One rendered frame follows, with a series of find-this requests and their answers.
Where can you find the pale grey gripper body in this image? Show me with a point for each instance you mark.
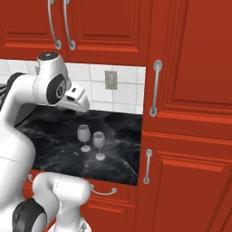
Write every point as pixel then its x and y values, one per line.
pixel 78 105

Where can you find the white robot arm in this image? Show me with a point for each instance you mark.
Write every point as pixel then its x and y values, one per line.
pixel 18 142

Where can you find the clear wine glass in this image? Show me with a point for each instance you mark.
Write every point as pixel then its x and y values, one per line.
pixel 98 140
pixel 83 133

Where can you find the red drawer front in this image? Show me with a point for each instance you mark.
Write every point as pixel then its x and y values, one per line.
pixel 120 196
pixel 27 188

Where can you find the red tall cupboard door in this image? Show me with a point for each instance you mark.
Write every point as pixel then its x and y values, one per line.
pixel 199 60
pixel 187 187

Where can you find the grey wall socket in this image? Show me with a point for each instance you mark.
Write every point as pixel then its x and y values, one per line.
pixel 111 80

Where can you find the red wall cupboard door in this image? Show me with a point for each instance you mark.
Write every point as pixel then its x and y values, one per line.
pixel 108 27
pixel 24 24

